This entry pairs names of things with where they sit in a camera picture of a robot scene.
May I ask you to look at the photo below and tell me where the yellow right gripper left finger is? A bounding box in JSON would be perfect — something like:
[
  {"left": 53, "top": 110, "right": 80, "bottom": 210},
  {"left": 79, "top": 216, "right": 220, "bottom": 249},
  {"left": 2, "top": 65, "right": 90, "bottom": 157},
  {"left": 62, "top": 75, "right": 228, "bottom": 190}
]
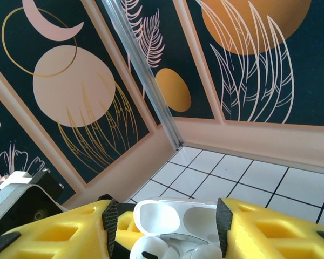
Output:
[{"left": 0, "top": 198, "right": 119, "bottom": 259}]

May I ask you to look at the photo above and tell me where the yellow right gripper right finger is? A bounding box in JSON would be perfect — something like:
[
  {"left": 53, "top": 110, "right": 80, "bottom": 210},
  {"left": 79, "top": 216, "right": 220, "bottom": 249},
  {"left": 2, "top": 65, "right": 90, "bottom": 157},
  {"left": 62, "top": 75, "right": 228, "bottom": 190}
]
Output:
[{"left": 216, "top": 197, "right": 324, "bottom": 259}]

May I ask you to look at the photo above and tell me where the white wireless earbud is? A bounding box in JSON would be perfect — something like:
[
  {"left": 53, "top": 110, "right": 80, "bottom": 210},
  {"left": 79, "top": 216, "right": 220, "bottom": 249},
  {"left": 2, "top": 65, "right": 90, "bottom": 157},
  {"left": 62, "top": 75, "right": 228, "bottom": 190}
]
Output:
[{"left": 164, "top": 244, "right": 224, "bottom": 259}]

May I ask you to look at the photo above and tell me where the white earbud charging case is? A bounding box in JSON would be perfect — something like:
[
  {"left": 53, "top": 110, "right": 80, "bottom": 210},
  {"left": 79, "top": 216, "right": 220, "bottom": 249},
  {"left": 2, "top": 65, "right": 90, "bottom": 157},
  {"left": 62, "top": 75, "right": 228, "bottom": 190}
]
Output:
[{"left": 132, "top": 197, "right": 225, "bottom": 259}]

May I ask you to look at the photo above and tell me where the aluminium corner post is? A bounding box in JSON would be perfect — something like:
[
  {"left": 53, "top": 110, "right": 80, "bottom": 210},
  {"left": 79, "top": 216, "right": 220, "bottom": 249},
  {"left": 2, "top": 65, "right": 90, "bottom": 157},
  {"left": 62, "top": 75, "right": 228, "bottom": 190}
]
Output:
[{"left": 101, "top": 0, "right": 184, "bottom": 151}]

